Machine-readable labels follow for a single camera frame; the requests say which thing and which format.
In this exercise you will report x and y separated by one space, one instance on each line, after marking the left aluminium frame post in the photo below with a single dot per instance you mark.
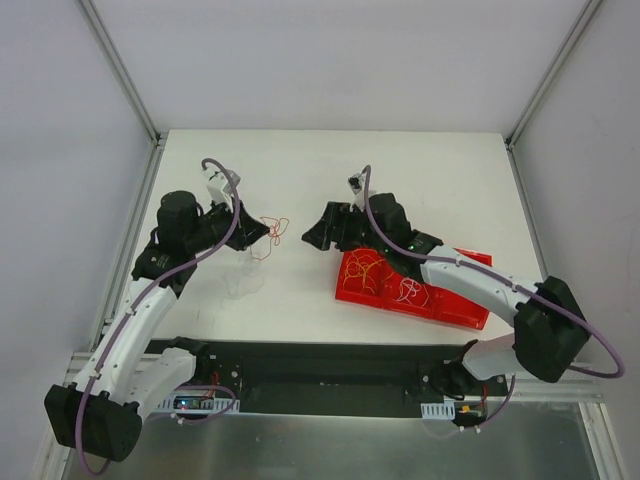
109 50

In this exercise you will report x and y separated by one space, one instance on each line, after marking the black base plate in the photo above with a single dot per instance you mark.
358 380

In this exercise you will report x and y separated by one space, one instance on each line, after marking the right white cable duct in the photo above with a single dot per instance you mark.
445 410

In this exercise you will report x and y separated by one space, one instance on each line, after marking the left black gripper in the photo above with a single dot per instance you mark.
235 225

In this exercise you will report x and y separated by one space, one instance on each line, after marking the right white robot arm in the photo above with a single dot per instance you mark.
543 343

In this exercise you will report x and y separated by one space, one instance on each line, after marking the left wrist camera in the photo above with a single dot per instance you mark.
219 187

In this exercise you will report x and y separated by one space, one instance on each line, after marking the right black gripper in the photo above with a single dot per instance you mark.
338 228

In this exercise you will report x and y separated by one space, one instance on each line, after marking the left white cable duct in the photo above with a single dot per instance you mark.
196 405

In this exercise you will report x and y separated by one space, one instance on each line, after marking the aluminium rail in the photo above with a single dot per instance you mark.
572 389

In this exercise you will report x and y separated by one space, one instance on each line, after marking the white cable duct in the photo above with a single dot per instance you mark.
196 405
445 410

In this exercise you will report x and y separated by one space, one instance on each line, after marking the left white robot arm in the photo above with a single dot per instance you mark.
103 410

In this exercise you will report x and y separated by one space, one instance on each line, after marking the red three-compartment bin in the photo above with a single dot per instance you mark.
365 278

